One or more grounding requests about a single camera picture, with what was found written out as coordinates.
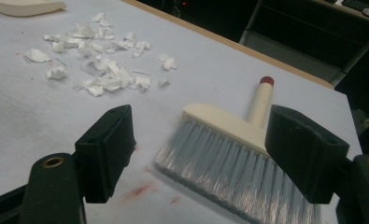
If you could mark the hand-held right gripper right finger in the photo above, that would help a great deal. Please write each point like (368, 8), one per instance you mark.
(303, 155)

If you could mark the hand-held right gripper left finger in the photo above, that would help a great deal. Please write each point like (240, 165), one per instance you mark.
(104, 155)

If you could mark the pile of white paper scraps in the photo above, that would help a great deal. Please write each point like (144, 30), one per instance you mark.
(115, 79)

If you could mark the cream hand brush grey bristles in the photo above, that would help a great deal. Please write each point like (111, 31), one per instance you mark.
(225, 161)

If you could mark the cream plastic dustpan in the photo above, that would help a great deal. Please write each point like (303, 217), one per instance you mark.
(23, 7)

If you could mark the white metal frame desk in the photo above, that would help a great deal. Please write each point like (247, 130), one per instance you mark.
(297, 56)

